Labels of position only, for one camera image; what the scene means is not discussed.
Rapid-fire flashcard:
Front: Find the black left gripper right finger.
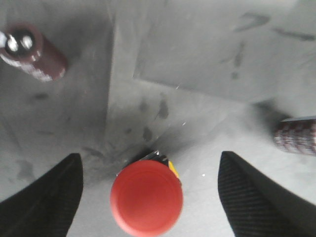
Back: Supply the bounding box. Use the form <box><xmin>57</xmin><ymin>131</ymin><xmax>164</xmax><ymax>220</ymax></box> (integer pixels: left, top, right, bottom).
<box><xmin>218</xmin><ymin>151</ymin><xmax>316</xmax><ymax>237</ymax></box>

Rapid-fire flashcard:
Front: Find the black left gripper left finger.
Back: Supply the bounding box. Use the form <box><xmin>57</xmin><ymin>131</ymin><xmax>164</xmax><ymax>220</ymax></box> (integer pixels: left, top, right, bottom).
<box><xmin>0</xmin><ymin>153</ymin><xmax>83</xmax><ymax>237</ymax></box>

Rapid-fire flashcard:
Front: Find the red mushroom push button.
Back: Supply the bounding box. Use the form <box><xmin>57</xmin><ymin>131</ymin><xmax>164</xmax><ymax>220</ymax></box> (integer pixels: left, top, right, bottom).
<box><xmin>110</xmin><ymin>150</ymin><xmax>184</xmax><ymax>237</ymax></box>

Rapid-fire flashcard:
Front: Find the right dark red capacitor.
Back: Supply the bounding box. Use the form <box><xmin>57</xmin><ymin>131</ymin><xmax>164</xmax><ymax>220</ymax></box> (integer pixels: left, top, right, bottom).
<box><xmin>273</xmin><ymin>116</ymin><xmax>316</xmax><ymax>156</ymax></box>

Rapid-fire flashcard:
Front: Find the dark red capacitor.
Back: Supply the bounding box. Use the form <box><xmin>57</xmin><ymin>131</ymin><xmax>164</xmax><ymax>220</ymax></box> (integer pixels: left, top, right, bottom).
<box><xmin>0</xmin><ymin>22</ymin><xmax>68</xmax><ymax>82</ymax></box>
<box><xmin>273</xmin><ymin>116</ymin><xmax>316</xmax><ymax>156</ymax></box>

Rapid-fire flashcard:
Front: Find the left dark red capacitor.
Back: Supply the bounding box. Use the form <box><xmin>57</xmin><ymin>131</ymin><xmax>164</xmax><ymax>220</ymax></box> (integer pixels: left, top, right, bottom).
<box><xmin>0</xmin><ymin>22</ymin><xmax>68</xmax><ymax>82</ymax></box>

